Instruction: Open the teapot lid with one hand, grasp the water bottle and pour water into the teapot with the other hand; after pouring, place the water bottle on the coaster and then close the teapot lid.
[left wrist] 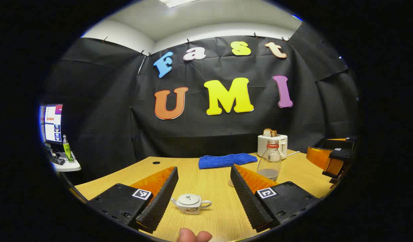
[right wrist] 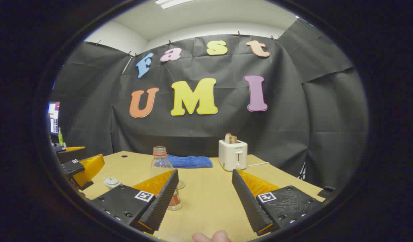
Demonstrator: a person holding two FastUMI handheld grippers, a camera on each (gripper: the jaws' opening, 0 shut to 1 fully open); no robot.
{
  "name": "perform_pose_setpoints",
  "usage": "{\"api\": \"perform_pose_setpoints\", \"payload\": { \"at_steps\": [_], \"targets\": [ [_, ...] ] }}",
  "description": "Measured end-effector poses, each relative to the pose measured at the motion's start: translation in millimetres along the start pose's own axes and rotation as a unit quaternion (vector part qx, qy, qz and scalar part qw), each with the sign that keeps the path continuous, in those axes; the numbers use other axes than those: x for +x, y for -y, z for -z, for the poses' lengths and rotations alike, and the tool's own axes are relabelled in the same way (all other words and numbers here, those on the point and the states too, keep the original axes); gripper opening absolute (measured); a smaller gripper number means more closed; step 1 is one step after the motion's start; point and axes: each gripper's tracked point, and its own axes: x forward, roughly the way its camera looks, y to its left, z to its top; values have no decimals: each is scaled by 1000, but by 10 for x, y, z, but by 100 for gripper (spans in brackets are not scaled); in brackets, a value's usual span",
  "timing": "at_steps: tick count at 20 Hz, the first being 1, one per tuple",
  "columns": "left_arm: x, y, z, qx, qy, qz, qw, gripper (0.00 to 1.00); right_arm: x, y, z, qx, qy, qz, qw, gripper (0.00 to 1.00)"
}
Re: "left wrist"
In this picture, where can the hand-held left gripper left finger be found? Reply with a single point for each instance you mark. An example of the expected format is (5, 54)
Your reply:
(159, 198)

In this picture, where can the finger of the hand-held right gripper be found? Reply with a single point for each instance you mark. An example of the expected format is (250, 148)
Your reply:
(339, 154)
(342, 144)

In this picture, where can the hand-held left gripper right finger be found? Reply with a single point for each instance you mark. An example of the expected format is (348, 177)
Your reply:
(247, 198)

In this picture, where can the round brown coaster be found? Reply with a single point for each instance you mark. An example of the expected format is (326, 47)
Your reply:
(230, 183)

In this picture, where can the white teacup lid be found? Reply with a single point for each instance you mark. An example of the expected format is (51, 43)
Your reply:
(189, 200)

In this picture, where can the white painted teacup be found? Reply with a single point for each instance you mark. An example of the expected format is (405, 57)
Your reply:
(189, 210)

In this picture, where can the clear plastic water bottle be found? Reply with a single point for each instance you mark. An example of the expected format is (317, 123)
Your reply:
(269, 161)

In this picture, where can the green drink bottle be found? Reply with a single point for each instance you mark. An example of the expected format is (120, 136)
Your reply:
(68, 149)

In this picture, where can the blue towel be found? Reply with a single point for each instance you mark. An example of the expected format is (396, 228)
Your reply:
(226, 160)

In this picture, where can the white toaster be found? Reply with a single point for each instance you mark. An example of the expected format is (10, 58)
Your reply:
(263, 144)

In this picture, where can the toast slice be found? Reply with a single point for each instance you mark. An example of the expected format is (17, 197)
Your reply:
(268, 133)

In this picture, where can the white side table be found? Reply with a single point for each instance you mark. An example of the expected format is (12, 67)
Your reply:
(70, 166)

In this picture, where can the black backdrop cloth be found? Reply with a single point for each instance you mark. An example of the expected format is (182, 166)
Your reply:
(109, 117)

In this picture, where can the black keyboard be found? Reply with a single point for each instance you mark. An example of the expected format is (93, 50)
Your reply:
(58, 160)

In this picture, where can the computer monitor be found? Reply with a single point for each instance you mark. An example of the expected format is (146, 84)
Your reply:
(53, 122)

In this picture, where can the ceiling light panel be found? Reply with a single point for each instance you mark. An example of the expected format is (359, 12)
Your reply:
(179, 2)

